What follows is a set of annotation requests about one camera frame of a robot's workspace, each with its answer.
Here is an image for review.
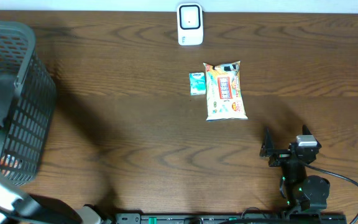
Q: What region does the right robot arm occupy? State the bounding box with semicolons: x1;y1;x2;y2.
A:
260;125;330;219

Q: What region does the white barcode scanner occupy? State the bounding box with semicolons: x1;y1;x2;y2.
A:
177;2;204;46

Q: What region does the small teal tissue pack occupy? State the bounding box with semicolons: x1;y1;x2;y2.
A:
189;72;206;96

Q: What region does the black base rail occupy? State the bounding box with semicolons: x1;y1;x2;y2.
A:
114;212;347;224

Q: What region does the grey plastic mesh basket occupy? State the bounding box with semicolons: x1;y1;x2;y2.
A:
0;21;57;185

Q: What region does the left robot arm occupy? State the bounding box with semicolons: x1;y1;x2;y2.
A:
0;173;114;224

